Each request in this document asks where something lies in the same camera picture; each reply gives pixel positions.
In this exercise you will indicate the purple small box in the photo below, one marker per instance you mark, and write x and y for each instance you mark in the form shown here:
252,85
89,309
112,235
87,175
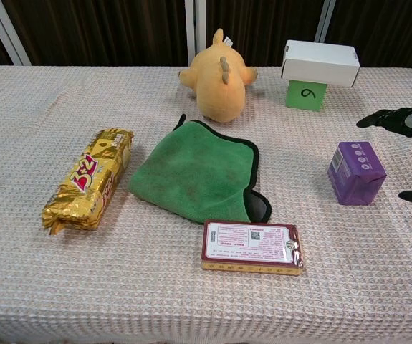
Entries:
357,173

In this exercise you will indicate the gold biscuit packet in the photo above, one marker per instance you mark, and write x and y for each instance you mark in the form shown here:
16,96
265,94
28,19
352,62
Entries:
87,181

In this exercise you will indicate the orange plush toy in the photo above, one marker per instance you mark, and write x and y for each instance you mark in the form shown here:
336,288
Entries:
218,87

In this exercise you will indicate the red and white card box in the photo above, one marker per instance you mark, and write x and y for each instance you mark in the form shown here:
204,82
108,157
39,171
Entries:
251,245

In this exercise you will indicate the green microfiber cloth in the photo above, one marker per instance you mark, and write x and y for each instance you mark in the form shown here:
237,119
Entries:
198,172

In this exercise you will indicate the white cardboard box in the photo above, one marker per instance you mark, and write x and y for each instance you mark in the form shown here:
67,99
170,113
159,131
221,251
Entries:
320,62

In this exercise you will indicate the white metal frame post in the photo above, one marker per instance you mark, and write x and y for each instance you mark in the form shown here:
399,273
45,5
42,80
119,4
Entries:
195,27
5,30
324,19

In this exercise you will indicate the green numbered block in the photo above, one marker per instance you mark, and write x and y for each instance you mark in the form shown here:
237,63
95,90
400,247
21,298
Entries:
306,95

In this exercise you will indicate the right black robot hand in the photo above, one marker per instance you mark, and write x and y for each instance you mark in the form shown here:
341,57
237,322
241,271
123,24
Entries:
399,120

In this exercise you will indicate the woven beige tablecloth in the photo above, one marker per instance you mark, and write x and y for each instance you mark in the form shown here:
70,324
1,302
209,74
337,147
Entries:
155,286

